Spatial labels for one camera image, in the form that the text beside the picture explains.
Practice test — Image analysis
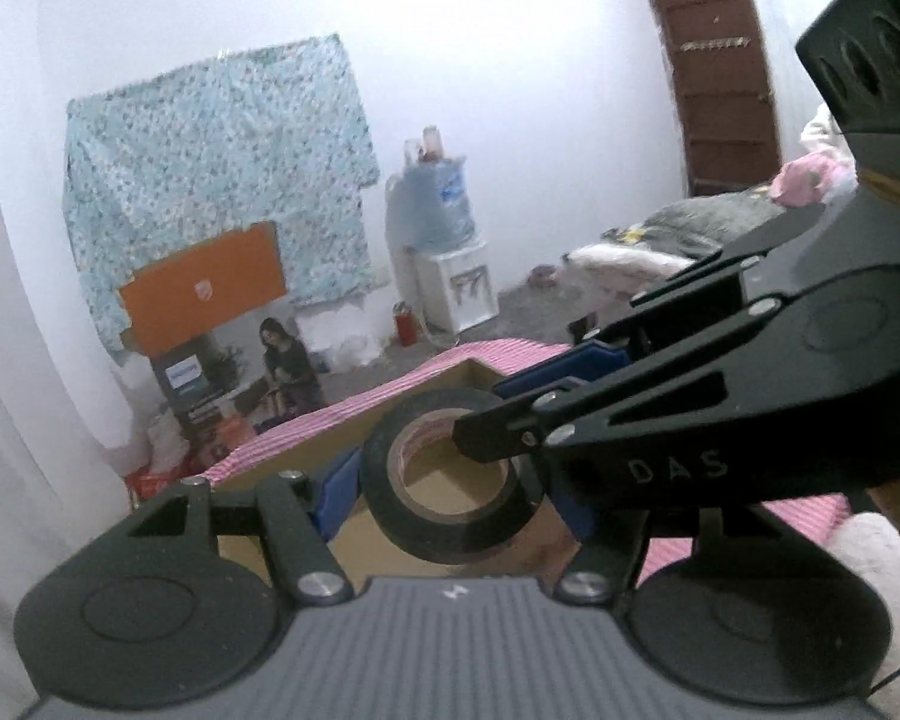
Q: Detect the white water dispenser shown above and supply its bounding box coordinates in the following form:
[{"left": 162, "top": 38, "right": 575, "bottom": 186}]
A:
[{"left": 394, "top": 240, "right": 500, "bottom": 335}]

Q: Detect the orange flap printed carton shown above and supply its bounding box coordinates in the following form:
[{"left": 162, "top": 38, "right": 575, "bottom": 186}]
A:
[{"left": 116, "top": 221, "right": 327, "bottom": 451}]

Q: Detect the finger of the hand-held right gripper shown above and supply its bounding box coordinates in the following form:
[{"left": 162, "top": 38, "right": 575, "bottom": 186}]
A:
[
  {"left": 454, "top": 300, "right": 900, "bottom": 515},
  {"left": 568, "top": 202, "right": 863, "bottom": 361}
]

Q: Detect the black tape roll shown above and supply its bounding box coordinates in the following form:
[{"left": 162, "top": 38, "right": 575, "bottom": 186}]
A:
[{"left": 360, "top": 386, "right": 548, "bottom": 563}]

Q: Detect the brown cardboard box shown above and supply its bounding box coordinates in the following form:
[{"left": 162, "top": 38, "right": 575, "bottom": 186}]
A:
[{"left": 214, "top": 360, "right": 578, "bottom": 601}]

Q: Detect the white plastic bag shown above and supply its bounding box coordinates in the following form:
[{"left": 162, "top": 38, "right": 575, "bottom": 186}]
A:
[{"left": 146, "top": 412, "right": 196, "bottom": 473}]

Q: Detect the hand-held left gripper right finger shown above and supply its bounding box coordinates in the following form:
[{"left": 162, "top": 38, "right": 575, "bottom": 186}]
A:
[{"left": 547, "top": 457, "right": 653, "bottom": 605}]

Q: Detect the brown wooden door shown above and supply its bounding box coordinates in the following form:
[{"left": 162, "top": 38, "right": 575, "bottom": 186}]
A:
[{"left": 649, "top": 0, "right": 785, "bottom": 200}]

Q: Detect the pink plush toy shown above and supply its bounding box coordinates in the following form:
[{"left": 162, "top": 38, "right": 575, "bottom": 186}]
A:
[{"left": 769, "top": 154, "right": 856, "bottom": 207}]

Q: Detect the red bag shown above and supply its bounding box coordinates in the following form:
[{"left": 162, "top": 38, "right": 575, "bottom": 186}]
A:
[{"left": 124, "top": 420, "right": 256, "bottom": 515}]

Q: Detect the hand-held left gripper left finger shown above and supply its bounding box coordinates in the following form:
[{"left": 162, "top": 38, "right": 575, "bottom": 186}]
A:
[{"left": 127, "top": 446, "right": 365, "bottom": 605}]

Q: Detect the yellow strap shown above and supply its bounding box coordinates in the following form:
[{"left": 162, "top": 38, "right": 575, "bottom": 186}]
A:
[{"left": 859, "top": 165, "right": 900, "bottom": 203}]

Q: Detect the white curtain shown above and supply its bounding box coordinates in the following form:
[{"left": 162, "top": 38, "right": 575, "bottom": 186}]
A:
[{"left": 0, "top": 0, "right": 151, "bottom": 720}]

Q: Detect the grey folded blanket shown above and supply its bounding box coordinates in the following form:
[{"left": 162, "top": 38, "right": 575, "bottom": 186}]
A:
[{"left": 637, "top": 187, "right": 788, "bottom": 260}]

